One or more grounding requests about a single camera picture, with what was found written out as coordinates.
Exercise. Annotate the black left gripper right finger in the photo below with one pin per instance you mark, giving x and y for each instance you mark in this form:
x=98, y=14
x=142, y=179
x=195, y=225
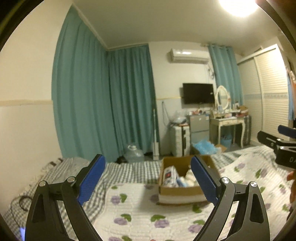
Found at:
x=250, y=220

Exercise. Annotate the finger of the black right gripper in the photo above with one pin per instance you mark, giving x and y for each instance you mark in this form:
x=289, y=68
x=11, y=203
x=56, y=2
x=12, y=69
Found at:
x=269, y=140
x=286, y=131

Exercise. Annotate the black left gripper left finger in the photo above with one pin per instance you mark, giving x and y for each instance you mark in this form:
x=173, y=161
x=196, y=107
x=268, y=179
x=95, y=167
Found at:
x=44, y=220

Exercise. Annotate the blue tissue pack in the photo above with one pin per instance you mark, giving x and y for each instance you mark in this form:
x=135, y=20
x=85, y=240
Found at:
x=182, y=182

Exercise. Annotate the floral tissue paper pack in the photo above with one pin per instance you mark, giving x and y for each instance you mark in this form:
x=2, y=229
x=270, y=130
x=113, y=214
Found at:
x=170, y=176

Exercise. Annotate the cream cloth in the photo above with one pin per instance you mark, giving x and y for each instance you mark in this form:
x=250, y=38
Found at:
x=190, y=179

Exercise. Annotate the person's right hand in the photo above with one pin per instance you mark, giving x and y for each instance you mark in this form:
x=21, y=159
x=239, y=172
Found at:
x=291, y=177

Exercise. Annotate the blue waste basket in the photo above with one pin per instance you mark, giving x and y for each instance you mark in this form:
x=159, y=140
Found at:
x=226, y=141

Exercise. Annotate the white louvred wardrobe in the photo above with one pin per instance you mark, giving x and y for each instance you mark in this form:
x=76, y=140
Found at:
x=263, y=79

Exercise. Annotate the white dressing table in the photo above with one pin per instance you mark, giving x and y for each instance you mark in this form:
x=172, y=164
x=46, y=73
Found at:
x=228, y=125

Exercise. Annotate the white oval vanity mirror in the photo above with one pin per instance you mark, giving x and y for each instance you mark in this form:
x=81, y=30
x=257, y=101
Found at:
x=222, y=99

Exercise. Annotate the blue plastic bag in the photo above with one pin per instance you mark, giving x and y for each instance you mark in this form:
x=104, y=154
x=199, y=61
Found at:
x=204, y=147

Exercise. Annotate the silver mini fridge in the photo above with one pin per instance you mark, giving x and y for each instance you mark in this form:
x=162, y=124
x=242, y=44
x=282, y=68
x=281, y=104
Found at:
x=199, y=128

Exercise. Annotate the white floral quilt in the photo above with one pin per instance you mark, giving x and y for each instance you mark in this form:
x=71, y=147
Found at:
x=132, y=209

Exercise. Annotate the brown cardboard box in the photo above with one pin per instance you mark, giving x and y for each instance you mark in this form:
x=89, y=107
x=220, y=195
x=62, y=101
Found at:
x=179, y=195

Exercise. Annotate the grey striped bed sheet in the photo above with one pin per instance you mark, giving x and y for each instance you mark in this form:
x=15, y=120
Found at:
x=44, y=221

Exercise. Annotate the narrow teal curtain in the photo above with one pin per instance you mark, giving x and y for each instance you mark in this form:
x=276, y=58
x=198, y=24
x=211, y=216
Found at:
x=226, y=71

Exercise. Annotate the white suitcase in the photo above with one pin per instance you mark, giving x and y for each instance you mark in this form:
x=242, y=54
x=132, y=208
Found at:
x=180, y=141

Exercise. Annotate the clear water jug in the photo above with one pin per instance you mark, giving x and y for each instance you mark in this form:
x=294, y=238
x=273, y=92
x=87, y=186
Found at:
x=133, y=154

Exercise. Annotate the white air conditioner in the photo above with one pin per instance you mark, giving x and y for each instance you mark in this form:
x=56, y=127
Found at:
x=189, y=56

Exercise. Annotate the large teal curtain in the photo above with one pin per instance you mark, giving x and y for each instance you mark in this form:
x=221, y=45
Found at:
x=103, y=100

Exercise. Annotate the black wall television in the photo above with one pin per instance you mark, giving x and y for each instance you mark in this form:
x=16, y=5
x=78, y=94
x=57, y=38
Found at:
x=198, y=93

